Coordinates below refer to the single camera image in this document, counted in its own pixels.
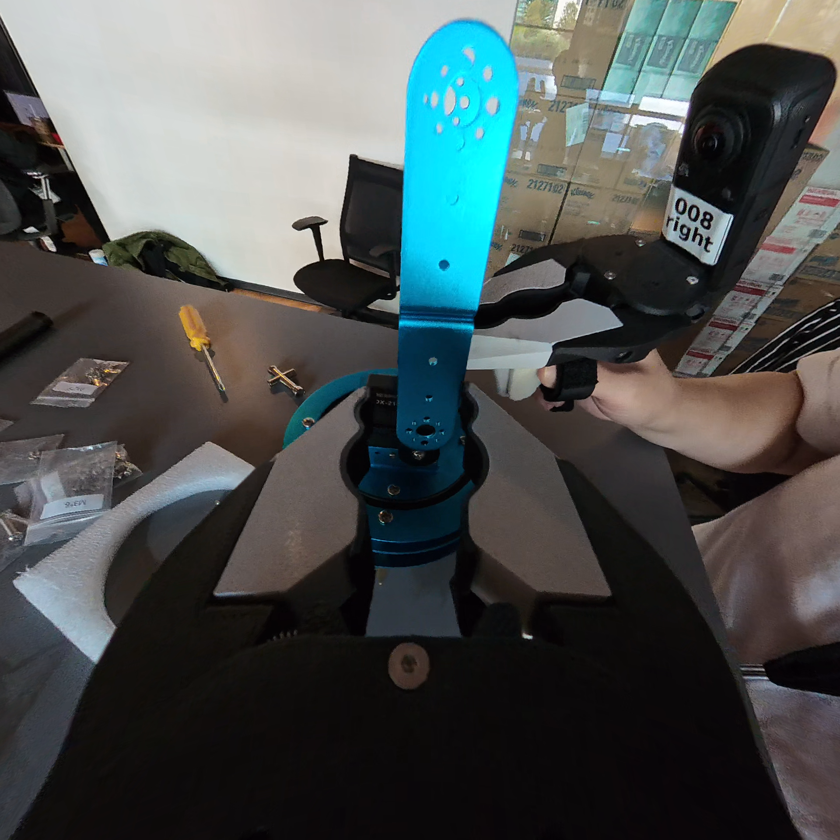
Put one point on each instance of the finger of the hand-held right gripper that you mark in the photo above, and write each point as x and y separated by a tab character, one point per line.
525	282
525	344

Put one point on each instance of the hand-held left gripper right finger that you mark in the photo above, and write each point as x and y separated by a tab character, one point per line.
538	525

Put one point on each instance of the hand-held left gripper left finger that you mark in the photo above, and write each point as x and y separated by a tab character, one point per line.
295	525

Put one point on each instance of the blue metal bracket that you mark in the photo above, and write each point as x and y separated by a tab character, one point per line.
446	229

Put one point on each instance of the blue round robot arm base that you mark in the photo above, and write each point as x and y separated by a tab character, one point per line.
413	538

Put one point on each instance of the person's right forearm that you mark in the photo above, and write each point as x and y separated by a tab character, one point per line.
735	420

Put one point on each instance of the dark grey desk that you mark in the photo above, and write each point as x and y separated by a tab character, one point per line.
197	420

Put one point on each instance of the person's right hand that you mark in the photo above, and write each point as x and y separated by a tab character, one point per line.
630	394

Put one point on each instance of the stack of cardboard boxes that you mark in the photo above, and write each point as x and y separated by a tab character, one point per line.
590	164

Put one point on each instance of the black white striped garment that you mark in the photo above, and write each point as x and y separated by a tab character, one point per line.
787	341

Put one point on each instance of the metal cross wrench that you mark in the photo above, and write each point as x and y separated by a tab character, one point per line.
283	377

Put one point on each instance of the black mesh office chair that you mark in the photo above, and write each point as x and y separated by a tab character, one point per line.
341	282

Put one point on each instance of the group of small screw bags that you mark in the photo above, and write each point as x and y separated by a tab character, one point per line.
72	485

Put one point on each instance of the white foam packing piece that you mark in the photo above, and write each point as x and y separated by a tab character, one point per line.
65	590

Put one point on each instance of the green jacket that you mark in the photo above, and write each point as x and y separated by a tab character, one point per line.
164	259

